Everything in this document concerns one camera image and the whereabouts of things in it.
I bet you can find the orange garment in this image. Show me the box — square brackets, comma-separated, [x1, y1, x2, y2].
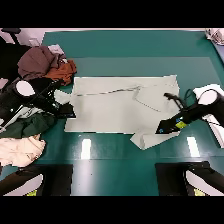
[44, 59, 78, 87]

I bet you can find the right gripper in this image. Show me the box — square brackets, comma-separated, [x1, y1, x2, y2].
[154, 114, 190, 136]

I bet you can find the white T-shirt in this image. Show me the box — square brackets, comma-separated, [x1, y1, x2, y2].
[64, 74, 181, 151]

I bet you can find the dark green garment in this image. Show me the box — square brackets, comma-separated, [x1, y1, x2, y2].
[0, 112, 57, 140]

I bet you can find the cream garment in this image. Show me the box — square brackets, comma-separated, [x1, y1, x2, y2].
[0, 133, 47, 168]

